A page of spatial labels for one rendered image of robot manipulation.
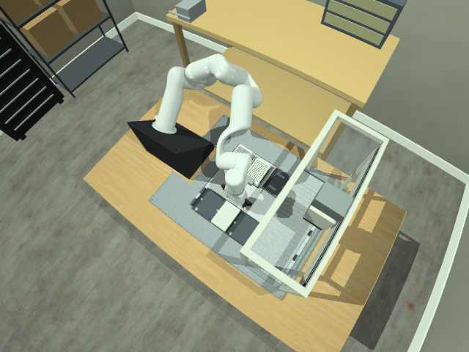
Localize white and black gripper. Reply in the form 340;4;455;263
221;184;252;208

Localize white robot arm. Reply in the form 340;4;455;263
152;54;262;197

